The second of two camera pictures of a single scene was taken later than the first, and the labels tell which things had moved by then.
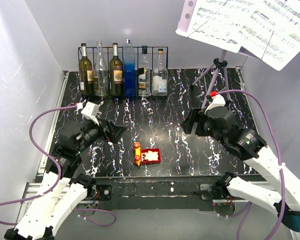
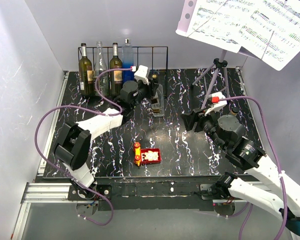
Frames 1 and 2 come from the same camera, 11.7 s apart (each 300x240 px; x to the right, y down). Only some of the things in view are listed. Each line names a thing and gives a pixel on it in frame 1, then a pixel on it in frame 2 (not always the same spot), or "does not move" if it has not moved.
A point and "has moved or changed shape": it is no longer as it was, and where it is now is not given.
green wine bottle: x=85 y=76 does not move
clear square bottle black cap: x=144 y=75 has moved or changed shape
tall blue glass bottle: x=129 y=87 does not move
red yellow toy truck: x=146 y=155 does not move
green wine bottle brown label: x=116 y=73 does not move
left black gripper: x=115 y=132 → x=150 y=88
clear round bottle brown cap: x=159 y=79 → x=231 y=112
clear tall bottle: x=101 y=78 does not move
